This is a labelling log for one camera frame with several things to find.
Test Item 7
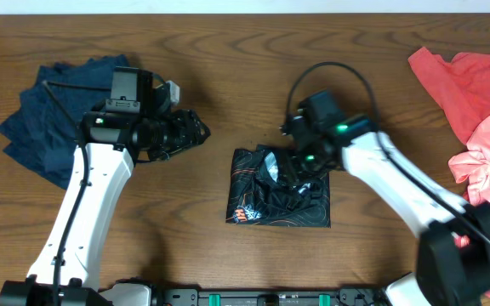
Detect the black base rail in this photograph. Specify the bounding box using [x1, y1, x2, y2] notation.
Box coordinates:
[160, 287, 390, 306]

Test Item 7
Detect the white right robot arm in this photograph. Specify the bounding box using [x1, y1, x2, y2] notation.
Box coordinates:
[281, 114, 490, 305]

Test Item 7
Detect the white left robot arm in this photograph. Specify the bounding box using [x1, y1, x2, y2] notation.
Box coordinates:
[0, 110, 210, 306]

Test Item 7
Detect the black printed cycling jersey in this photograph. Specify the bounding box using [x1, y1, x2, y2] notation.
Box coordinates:
[225, 146, 331, 228]

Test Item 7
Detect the red shirt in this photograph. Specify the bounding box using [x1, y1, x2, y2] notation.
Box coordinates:
[407, 46, 490, 306]

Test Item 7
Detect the navy blue folded garment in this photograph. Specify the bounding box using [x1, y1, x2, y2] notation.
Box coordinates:
[0, 54, 129, 190]

